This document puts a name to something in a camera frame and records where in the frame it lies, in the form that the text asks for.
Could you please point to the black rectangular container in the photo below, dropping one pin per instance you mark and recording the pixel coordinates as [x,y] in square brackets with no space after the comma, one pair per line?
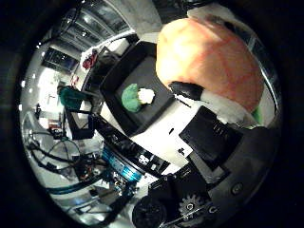
[142,76]

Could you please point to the person in green jacket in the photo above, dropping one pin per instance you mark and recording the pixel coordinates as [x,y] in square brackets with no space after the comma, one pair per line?
[72,97]

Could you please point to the orange plush toy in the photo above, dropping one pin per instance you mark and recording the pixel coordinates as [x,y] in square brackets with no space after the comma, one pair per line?
[209,60]

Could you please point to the green broccoli plush toy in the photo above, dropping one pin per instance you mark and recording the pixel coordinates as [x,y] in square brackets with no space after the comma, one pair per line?
[133,98]

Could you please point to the red cloth item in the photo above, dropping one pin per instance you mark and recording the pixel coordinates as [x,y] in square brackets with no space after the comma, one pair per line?
[90,59]

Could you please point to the black stand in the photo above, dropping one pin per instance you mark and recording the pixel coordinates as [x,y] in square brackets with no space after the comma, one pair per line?
[79,123]

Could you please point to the blue metallic cylinder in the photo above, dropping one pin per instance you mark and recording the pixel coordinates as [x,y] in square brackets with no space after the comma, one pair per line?
[122,166]

